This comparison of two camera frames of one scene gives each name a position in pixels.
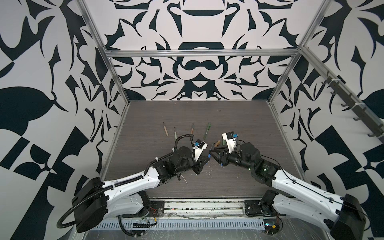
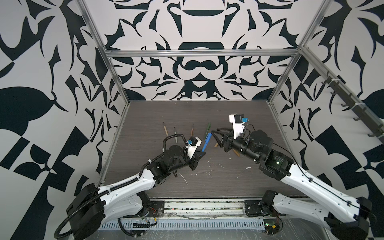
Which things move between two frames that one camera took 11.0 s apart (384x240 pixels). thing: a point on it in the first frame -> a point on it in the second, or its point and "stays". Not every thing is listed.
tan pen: (165, 129) stays
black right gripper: (225, 156) -> (229, 141)
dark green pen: (208, 127) stays
